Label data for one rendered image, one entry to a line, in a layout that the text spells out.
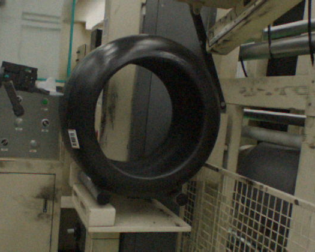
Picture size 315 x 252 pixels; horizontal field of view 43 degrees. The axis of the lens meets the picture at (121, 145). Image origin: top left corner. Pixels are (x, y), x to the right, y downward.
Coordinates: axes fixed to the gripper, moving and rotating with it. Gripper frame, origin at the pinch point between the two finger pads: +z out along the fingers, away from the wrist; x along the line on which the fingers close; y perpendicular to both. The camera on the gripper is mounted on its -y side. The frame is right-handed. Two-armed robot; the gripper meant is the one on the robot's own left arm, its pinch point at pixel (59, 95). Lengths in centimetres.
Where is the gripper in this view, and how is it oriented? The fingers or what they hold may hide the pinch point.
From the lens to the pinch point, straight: 135.6
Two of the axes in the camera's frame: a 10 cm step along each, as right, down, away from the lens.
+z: 9.4, 1.7, 2.9
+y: 2.1, -9.7, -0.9
